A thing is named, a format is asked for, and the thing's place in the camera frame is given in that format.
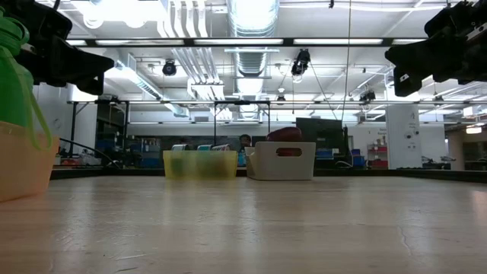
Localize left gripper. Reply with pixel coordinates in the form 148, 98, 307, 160
0, 0, 116, 97

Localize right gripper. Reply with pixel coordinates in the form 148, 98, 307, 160
384, 0, 487, 97

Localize green plastic squeeze bottle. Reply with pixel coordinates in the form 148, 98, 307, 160
0, 6, 53, 151

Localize dark purple toy grapes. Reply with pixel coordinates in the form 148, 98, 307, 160
265, 126, 304, 143

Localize red storage drawers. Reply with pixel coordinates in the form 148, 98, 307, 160
367, 143, 389, 169

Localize blue storage crates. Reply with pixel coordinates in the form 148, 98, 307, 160
315, 148, 363, 169

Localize translucent orange plastic tray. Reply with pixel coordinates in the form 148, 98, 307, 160
0, 121, 61, 202

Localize black monitor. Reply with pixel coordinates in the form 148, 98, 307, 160
295, 116, 349, 150

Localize translucent yellow plastic bin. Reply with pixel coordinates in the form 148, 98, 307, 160
162, 149, 240, 180

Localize grey plastic bin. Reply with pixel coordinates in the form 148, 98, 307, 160
245, 141, 317, 181

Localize person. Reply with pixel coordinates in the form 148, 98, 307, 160
237, 133, 253, 167

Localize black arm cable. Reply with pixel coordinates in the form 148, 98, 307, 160
59, 137, 122, 170

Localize black overhead camera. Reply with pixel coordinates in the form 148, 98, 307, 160
290, 48, 312, 77

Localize silver ventilation duct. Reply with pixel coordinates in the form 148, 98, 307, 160
227, 0, 281, 119

